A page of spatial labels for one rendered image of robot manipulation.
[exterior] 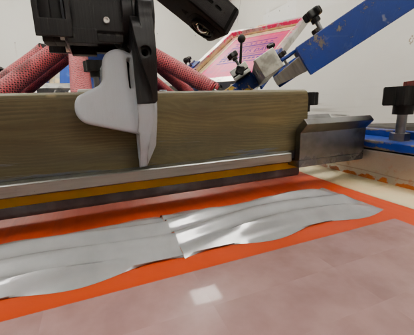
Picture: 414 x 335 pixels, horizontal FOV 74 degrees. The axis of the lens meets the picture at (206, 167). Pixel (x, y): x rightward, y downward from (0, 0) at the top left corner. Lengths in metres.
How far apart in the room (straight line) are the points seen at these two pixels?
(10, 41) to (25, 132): 4.30
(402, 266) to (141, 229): 0.16
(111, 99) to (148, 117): 0.03
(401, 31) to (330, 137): 2.20
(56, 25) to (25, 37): 4.29
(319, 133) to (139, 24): 0.21
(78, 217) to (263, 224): 0.16
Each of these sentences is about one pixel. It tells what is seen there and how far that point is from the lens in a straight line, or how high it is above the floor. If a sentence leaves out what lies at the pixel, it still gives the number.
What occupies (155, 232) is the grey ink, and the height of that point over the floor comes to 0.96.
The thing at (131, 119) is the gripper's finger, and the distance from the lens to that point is 0.23.
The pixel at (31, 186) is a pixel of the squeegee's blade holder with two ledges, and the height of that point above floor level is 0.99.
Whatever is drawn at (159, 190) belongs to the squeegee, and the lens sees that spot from 0.27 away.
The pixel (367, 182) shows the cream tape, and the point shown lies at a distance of 0.37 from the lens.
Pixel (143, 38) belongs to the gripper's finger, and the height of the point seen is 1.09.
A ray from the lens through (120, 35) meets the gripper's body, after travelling 0.24.
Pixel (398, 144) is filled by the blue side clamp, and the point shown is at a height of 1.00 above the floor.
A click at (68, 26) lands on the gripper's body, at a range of 0.23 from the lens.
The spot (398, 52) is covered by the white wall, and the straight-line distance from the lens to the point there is 2.50.
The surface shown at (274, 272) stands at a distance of 0.17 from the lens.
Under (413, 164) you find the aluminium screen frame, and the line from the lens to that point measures 0.35.
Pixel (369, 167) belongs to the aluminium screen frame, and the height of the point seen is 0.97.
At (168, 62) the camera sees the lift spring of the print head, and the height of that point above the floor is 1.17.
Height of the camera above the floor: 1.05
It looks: 13 degrees down
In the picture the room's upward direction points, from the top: 2 degrees counter-clockwise
